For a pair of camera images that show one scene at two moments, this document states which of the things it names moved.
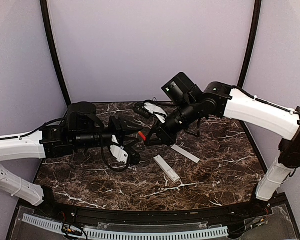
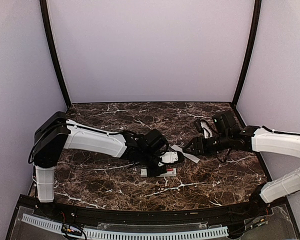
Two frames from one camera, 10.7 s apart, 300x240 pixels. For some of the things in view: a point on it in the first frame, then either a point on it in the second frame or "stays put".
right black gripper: (165, 137) to (196, 140)
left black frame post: (47, 20) stays put
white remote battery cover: (185, 153) stays put
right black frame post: (253, 38) stays put
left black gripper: (121, 127) to (151, 173)
